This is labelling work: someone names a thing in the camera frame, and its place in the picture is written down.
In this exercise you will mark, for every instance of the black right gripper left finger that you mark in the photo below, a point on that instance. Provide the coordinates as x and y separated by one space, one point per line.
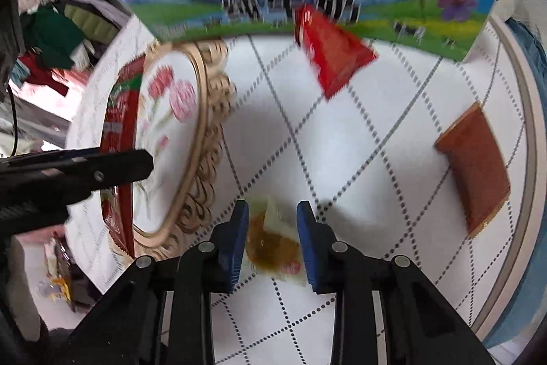
159 311

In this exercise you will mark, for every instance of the pile of clothes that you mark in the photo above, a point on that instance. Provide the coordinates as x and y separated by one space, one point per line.
64 39

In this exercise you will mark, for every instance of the brown snack packet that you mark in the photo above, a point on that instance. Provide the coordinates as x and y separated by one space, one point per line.
477 167

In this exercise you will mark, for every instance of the small red snack packet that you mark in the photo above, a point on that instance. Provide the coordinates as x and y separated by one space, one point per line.
334 54

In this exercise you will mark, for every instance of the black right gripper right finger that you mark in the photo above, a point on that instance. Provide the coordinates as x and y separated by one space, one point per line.
420 325

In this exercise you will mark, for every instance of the long red snack packet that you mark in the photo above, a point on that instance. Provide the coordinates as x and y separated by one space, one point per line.
118 137

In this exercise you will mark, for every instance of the braised egg clear packet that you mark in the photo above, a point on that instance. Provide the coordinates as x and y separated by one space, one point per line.
272 244

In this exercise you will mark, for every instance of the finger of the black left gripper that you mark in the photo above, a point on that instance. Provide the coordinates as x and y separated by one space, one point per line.
68 172

